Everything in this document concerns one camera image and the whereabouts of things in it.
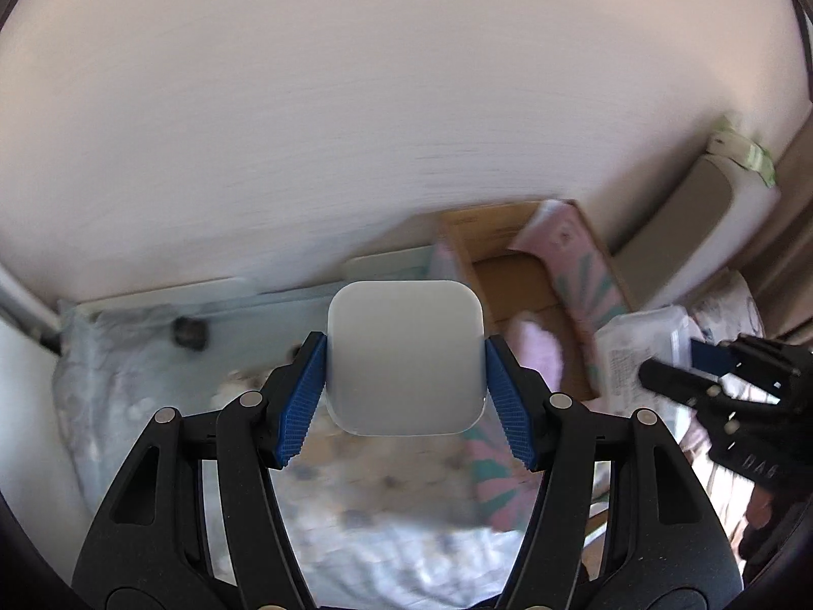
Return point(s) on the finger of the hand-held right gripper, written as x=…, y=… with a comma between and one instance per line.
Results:
x=708, y=356
x=673, y=381

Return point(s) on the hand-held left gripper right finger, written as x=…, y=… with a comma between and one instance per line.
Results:
x=508, y=406

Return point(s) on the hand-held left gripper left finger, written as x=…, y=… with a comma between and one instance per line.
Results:
x=302, y=406

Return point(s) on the white wet wipes pack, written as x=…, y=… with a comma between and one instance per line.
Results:
x=641, y=346

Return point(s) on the pink plush roll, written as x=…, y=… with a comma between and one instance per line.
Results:
x=537, y=346

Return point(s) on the white square case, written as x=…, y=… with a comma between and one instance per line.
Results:
x=406, y=356

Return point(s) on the cardboard box with pink flaps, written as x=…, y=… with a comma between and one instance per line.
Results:
x=508, y=260

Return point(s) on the small black jar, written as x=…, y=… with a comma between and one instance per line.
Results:
x=190, y=333

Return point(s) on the blue floral cloth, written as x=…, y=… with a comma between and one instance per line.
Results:
x=159, y=406

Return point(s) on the green and white packet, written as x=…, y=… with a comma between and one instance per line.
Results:
x=746, y=149

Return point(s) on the white curved frame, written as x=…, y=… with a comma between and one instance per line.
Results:
x=28, y=311

